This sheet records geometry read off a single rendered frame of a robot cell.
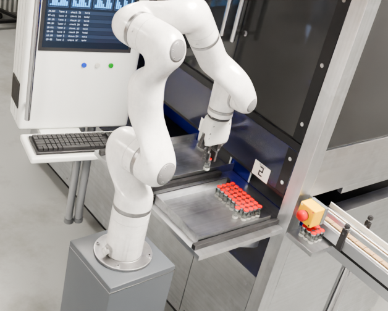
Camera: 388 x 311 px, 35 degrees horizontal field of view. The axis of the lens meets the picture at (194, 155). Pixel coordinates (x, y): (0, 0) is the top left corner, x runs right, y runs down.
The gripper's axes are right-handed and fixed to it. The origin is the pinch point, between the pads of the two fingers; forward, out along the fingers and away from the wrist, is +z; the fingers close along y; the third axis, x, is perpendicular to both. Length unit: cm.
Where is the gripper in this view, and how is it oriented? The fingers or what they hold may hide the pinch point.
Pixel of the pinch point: (209, 155)
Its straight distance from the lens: 208.7
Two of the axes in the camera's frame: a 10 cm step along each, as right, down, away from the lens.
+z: -1.9, 8.5, 5.0
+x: 5.9, 5.0, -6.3
